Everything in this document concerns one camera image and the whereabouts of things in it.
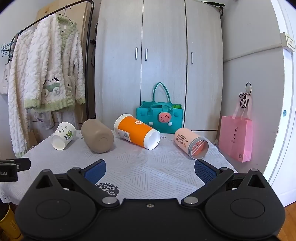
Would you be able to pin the pink ribbed cup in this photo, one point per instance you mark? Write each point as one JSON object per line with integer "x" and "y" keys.
{"x": 185, "y": 139}

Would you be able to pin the long white fluffy garment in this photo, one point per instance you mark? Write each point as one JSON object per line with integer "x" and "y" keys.
{"x": 17, "y": 104}

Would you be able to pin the teal felt handbag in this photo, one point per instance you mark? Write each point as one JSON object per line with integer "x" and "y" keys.
{"x": 143, "y": 117}

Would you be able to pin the pink shopping bag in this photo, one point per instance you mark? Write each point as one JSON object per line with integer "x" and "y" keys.
{"x": 233, "y": 139}

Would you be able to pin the orange and white cup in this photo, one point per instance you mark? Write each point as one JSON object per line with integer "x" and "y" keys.
{"x": 134, "y": 130}

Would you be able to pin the door latch plate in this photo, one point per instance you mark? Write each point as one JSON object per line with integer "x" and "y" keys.
{"x": 289, "y": 41}

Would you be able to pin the white door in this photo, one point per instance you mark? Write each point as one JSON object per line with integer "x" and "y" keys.
{"x": 289, "y": 120}

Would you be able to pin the brown matte cup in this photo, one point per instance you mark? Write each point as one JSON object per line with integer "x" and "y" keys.
{"x": 96, "y": 136}

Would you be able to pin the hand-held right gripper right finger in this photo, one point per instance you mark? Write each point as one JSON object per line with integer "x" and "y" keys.
{"x": 204, "y": 172}

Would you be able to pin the black clothes rack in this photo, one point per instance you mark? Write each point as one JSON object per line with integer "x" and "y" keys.
{"x": 88, "y": 58}

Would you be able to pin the black item on wardrobe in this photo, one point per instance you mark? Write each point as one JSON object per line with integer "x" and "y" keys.
{"x": 216, "y": 5}

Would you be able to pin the white frog print cup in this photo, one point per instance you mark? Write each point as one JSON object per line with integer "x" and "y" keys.
{"x": 63, "y": 136}

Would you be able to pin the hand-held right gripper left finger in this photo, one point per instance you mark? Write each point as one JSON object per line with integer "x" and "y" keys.
{"x": 95, "y": 171}

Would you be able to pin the white patterned tablecloth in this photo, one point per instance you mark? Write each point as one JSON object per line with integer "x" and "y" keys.
{"x": 150, "y": 166}

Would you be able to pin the yellow container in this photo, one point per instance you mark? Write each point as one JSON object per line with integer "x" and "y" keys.
{"x": 9, "y": 222}

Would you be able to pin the grey wooden wardrobe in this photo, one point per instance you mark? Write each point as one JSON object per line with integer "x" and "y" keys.
{"x": 161, "y": 58}

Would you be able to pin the grey printed garment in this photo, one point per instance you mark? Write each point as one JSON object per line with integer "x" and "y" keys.
{"x": 44, "y": 121}

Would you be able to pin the white fluffy cardigan green trim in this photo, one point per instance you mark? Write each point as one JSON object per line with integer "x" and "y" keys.
{"x": 53, "y": 58}

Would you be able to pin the white tote bag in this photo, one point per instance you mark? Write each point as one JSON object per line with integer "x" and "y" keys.
{"x": 4, "y": 78}

